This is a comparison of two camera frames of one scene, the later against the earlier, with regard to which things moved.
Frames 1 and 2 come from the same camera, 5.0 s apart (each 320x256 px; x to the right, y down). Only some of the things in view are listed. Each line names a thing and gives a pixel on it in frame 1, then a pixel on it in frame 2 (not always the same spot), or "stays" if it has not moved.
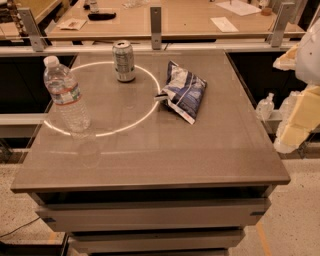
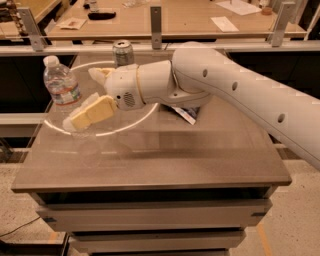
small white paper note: (224, 24) stays
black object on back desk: (101, 16) stays
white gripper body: (309, 58) → (122, 86)
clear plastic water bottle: (64, 90) stays
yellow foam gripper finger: (287, 62) → (100, 73)
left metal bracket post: (35, 35) stays
